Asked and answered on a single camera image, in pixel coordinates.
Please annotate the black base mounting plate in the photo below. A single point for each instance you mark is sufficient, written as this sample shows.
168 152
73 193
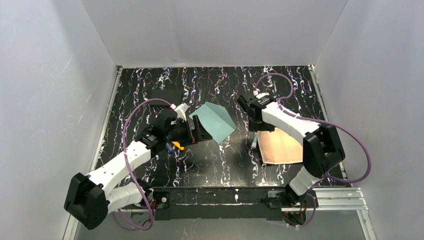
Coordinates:
176 203

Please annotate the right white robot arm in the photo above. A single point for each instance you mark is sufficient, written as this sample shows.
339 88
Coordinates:
322 149

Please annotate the yellow handled screwdriver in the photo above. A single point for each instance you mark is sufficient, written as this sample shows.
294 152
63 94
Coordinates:
178 145

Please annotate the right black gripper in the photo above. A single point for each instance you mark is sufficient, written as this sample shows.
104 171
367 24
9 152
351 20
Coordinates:
251 120

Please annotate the teal paper envelope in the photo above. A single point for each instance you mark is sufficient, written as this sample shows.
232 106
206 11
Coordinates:
216 120

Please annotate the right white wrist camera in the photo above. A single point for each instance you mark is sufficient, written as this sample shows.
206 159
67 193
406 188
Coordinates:
259 94

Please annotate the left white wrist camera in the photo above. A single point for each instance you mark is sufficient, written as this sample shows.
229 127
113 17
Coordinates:
181 111

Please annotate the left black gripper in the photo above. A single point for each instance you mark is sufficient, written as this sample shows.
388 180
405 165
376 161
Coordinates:
192 131

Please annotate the aluminium frame rail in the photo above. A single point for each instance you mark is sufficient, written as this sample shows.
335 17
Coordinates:
339 198

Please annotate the green white marker pen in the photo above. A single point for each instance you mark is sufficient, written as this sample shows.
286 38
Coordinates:
254 141

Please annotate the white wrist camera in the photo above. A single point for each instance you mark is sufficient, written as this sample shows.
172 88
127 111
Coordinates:
259 94
181 111

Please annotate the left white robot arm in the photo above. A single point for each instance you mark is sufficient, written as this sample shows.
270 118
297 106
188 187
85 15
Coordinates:
91 197

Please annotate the beige paper letter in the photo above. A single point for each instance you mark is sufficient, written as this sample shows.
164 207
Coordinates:
278 148

